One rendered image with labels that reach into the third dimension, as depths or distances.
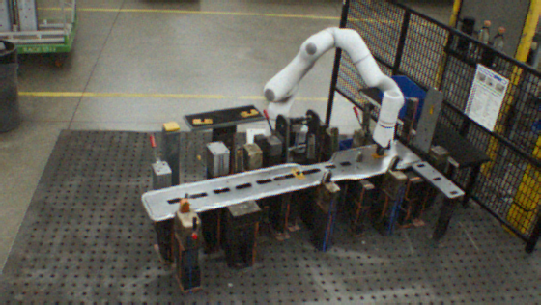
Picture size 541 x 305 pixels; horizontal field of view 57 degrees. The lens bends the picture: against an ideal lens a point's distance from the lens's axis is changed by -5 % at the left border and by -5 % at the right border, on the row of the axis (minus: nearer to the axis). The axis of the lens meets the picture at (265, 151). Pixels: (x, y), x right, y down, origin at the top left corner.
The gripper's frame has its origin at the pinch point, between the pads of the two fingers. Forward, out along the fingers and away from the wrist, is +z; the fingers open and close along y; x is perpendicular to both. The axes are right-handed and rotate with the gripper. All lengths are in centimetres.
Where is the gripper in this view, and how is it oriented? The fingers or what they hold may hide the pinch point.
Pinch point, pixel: (380, 151)
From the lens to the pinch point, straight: 264.2
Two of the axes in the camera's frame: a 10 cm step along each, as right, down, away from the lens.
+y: 4.4, 5.1, -7.4
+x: 8.9, -1.7, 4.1
